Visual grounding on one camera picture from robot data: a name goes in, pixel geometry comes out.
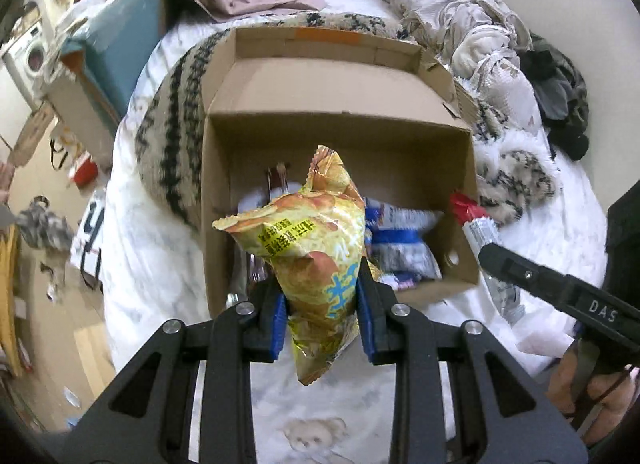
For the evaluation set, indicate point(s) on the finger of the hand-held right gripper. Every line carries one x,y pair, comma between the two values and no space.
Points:
520,271

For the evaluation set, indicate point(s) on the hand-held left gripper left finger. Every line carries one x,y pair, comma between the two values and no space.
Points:
277,331

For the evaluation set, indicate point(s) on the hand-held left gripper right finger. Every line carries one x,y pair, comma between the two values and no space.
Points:
365,326

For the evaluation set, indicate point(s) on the red white snack packet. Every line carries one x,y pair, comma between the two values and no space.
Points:
475,230

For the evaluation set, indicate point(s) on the blue bear print snack packet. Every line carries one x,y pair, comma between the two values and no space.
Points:
407,264

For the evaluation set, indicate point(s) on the yellow chips bag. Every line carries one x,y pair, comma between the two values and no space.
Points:
310,244

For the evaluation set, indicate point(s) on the blue white snack packet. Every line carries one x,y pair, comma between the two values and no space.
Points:
405,219

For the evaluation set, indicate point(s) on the dark brown snack packet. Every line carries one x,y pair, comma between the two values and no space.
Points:
277,176

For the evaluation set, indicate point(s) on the person's right hand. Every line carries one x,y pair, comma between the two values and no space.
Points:
612,394

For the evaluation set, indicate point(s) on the dark clothes pile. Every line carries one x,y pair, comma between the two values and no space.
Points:
555,94

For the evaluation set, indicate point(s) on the white black print bag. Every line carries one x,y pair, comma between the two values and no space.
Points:
90,239

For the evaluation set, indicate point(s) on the fuzzy patterned blanket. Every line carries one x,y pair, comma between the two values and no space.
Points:
170,144

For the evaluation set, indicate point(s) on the grey crumpled cloth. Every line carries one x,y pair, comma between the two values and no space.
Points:
45,234

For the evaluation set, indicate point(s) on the red bag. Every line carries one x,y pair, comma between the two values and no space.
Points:
82,170

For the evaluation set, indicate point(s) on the yellow wooden stool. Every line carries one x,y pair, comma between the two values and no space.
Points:
9,304

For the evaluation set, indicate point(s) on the crumpled floral duvet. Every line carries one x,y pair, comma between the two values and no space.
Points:
450,4

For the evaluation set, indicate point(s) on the teal sided cardboard box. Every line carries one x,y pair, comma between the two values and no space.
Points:
120,39

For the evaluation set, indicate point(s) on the white washing machine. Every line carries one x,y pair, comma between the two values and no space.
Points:
31,56

